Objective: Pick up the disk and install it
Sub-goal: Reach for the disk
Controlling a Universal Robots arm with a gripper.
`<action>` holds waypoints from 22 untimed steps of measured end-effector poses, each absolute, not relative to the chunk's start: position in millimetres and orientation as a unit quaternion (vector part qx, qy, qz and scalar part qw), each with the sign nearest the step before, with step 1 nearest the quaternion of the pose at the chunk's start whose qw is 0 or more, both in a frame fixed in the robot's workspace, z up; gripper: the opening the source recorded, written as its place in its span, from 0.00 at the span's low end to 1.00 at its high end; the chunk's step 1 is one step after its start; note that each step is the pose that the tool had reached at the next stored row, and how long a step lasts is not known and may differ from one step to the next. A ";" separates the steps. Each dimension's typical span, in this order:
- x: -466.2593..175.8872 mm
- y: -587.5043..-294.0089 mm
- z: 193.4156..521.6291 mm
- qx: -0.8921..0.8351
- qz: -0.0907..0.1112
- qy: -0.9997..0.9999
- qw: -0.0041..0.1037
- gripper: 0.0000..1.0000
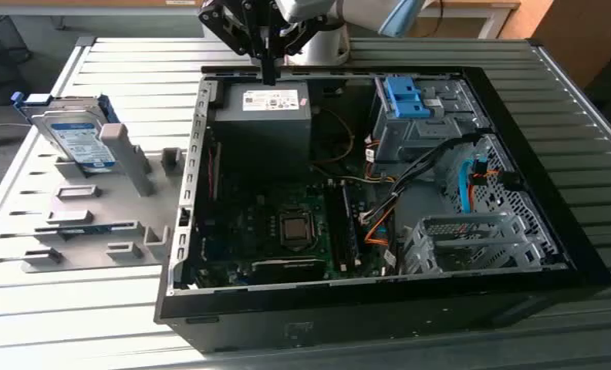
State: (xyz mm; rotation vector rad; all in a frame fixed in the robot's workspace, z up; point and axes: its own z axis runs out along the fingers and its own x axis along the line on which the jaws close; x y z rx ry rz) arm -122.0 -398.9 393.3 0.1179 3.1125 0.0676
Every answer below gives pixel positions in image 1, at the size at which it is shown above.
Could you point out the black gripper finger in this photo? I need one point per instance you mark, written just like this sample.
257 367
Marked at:
305 36
223 31

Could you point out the hard disk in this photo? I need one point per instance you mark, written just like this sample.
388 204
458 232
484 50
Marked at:
78 142

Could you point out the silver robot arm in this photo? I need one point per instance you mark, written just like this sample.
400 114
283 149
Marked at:
356 11

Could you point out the metal disk bay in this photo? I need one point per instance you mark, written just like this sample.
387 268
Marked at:
464 241

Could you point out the grey power supply unit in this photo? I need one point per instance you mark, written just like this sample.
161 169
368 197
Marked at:
272 101

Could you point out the grey metal drive cage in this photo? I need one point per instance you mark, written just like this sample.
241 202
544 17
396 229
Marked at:
428 133

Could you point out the black mesh waste basket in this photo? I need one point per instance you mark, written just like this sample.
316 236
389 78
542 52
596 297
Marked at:
1 77

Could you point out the CPU socket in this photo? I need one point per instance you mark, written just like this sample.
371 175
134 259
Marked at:
296 211

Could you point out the silver CPU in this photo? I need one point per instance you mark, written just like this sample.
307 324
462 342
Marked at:
296 228

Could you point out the black RAM slot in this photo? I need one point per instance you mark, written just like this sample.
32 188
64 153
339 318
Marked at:
335 231

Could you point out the installed RAM stick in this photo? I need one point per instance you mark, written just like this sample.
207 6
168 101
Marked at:
351 231

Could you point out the grey parts rack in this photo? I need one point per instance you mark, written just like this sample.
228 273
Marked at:
104 208

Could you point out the green motherboard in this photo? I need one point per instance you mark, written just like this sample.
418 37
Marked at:
243 239

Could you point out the brown wooden cabinet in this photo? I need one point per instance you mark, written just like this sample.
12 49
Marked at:
583 38

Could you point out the loose RAM stick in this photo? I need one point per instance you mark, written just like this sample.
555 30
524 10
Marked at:
86 229

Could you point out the black graphics card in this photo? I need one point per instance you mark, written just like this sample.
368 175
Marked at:
289 268

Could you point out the black PC case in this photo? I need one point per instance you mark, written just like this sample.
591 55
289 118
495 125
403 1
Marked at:
336 320

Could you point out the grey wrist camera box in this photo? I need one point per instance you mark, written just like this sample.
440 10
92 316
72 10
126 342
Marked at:
305 9

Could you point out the blue plastic drive bracket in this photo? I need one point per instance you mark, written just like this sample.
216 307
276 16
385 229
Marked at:
406 100

